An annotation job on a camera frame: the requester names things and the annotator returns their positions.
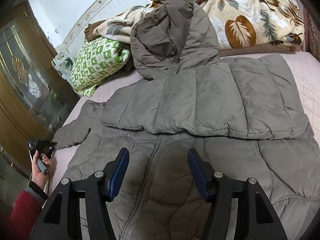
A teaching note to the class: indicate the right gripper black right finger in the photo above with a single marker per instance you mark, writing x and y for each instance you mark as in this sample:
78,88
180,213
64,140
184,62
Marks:
256,217

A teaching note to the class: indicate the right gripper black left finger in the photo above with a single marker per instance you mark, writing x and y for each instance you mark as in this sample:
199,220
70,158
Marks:
60,217

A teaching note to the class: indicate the grey hooded puffer jacket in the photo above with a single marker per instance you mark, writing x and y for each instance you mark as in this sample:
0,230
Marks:
175,37

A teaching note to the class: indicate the red sleeve forearm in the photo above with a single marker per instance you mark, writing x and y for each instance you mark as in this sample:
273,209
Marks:
28,206

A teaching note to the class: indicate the person left hand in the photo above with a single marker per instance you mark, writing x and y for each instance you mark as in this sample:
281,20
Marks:
37,175

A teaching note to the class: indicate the wooden glass door wardrobe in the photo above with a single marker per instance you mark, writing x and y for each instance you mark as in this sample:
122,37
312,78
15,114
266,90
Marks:
35,100

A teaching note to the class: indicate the green white patterned pillow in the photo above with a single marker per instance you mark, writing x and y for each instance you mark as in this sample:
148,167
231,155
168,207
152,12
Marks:
95,61

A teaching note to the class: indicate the beige leaf print blanket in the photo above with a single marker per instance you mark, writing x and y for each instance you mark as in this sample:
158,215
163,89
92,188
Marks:
238,23

